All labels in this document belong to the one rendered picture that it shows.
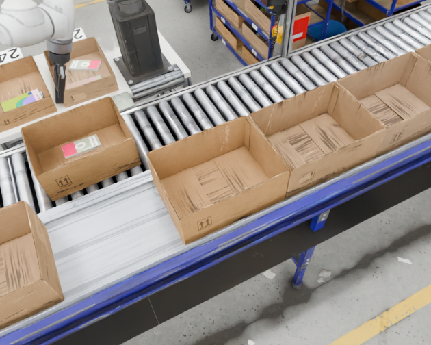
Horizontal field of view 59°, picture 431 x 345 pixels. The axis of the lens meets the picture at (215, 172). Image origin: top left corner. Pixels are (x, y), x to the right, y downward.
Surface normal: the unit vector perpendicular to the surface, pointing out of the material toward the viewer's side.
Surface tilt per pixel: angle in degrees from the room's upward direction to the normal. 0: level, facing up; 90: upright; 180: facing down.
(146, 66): 90
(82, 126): 89
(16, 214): 90
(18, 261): 2
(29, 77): 2
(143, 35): 90
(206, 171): 0
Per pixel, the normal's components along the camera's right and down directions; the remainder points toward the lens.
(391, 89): -0.03, -0.62
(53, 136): 0.48, 0.68
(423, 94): -0.89, 0.36
